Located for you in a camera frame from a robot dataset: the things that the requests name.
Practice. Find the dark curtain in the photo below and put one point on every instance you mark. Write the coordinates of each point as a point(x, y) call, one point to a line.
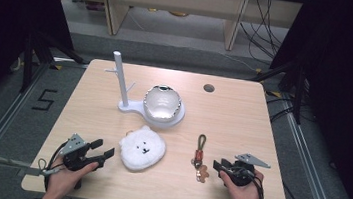
point(351, 82)
point(5, 26)

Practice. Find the yellow packet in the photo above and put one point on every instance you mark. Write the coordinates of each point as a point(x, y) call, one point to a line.
point(152, 9)

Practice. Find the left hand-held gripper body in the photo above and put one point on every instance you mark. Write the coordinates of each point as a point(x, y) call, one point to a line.
point(74, 155)

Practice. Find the white plush bear pouch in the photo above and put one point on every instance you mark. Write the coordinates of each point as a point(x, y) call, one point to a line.
point(142, 147)

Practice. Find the person's left hand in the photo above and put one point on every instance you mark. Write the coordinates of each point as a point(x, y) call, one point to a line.
point(64, 180)

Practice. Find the black metal stand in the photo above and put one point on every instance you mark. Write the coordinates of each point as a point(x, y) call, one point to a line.
point(299, 93)
point(28, 62)

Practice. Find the white branch hanger stand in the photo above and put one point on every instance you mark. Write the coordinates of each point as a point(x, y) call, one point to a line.
point(120, 79)

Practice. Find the clear glass bowl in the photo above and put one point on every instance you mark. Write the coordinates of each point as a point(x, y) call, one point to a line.
point(162, 103)

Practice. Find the person's right hand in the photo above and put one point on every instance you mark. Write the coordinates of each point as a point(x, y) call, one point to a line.
point(245, 198)

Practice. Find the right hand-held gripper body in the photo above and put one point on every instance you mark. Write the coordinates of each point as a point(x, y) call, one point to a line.
point(241, 174)

